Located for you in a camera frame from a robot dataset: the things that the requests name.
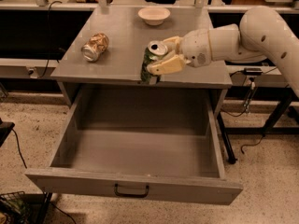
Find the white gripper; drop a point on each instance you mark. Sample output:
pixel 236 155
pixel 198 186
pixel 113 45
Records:
pixel 195 48

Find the green soda can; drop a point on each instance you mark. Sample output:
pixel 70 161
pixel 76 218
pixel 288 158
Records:
pixel 154 52

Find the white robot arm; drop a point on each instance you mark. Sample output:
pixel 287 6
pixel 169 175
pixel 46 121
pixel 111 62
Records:
pixel 261 34

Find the grey drawer cabinet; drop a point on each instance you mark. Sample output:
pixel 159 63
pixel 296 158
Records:
pixel 119 68

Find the crushed brown can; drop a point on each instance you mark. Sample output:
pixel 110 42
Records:
pixel 95 47

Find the open grey top drawer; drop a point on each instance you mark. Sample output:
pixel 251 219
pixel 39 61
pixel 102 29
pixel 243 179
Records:
pixel 178 156

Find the white bowl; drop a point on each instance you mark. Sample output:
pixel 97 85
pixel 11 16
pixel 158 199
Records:
pixel 153 15

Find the black power adapter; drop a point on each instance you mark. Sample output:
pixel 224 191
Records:
pixel 248 71

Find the black table leg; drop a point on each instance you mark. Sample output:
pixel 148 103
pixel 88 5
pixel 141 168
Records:
pixel 229 150

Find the black object at left edge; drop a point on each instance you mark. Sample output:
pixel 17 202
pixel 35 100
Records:
pixel 5 129

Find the black drawer handle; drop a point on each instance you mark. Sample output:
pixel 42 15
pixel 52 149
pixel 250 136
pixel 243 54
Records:
pixel 131 192

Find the black wire basket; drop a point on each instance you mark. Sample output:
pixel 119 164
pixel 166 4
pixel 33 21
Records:
pixel 14 209

